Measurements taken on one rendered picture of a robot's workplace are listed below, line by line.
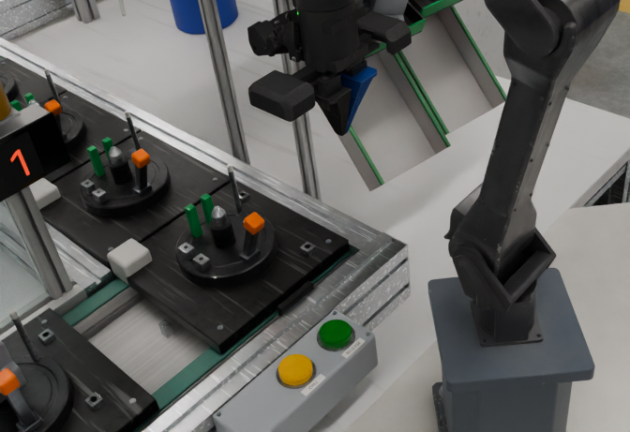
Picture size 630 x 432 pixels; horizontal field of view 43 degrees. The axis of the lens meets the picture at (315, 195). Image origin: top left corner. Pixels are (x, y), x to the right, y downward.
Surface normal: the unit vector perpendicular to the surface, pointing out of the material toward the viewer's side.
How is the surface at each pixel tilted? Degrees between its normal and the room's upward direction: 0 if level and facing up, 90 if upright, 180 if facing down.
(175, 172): 0
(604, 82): 0
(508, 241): 92
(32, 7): 90
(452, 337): 0
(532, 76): 119
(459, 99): 45
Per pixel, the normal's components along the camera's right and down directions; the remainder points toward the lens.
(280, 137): -0.12, -0.78
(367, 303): 0.72, 0.36
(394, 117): 0.33, -0.23
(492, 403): 0.02, 0.62
